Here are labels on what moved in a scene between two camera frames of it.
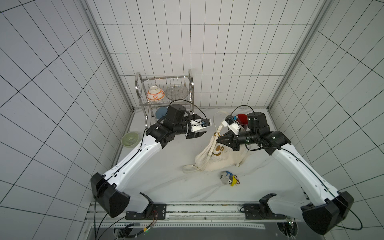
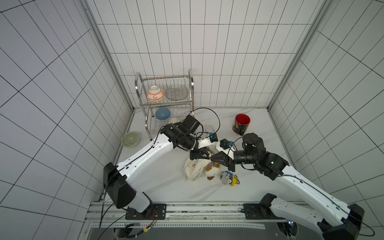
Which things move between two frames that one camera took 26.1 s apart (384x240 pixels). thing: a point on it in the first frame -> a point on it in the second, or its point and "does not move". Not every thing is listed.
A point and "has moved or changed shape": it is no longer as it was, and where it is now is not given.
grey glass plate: x=176 y=92 does not move
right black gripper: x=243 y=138 -> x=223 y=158
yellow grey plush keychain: x=229 y=178 does not move
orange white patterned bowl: x=155 y=93 does not move
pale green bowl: x=130 y=139 does not move
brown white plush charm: x=218 y=148 has moved or changed shape
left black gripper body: x=190 y=135 -> x=196 y=153
